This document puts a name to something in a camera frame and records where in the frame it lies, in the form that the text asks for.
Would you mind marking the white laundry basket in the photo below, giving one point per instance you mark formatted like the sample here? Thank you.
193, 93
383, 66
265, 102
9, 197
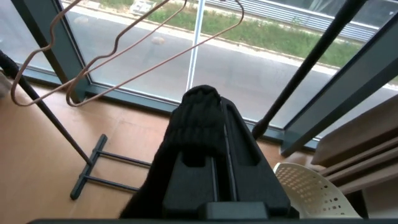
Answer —
304, 186

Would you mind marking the black clothes rack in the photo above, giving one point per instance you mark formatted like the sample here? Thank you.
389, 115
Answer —
311, 62

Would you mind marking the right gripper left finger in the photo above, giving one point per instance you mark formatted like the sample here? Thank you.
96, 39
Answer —
186, 186

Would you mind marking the window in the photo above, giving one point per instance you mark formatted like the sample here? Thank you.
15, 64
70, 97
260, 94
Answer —
68, 62

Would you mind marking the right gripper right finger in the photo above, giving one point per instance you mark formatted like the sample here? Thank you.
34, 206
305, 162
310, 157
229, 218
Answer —
248, 180

